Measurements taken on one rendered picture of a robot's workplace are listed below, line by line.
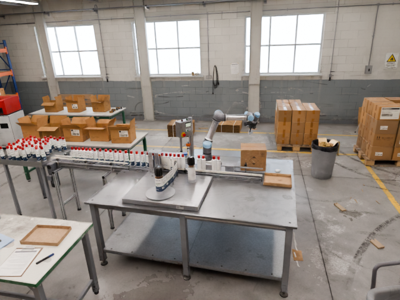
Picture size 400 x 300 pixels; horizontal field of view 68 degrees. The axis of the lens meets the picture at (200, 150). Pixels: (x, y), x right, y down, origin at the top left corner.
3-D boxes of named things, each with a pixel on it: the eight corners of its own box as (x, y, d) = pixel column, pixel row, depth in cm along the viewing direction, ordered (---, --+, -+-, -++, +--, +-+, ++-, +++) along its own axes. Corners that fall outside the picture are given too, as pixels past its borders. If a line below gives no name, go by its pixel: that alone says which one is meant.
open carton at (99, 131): (84, 143, 497) (80, 122, 484) (99, 134, 546) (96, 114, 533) (108, 144, 489) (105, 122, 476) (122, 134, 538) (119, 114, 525)
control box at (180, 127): (175, 136, 353) (174, 121, 346) (187, 133, 363) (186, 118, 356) (181, 138, 345) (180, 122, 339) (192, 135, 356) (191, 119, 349)
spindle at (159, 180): (154, 193, 305) (152, 168, 295) (158, 189, 313) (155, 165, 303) (162, 194, 303) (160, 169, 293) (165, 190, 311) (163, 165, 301)
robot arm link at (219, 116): (215, 113, 367) (254, 113, 367) (214, 112, 377) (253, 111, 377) (214, 123, 371) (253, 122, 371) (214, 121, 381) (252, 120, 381)
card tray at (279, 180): (263, 185, 327) (263, 182, 326) (264, 175, 351) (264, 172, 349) (291, 187, 320) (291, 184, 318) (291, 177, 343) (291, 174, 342)
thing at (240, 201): (84, 203, 307) (84, 202, 307) (145, 152, 442) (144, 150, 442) (297, 229, 255) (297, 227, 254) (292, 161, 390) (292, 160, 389)
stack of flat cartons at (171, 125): (167, 137, 765) (166, 125, 754) (172, 130, 815) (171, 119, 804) (192, 137, 756) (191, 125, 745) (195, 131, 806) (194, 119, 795)
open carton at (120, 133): (108, 145, 484) (104, 123, 471) (119, 136, 531) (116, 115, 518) (130, 145, 480) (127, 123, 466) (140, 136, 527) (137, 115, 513)
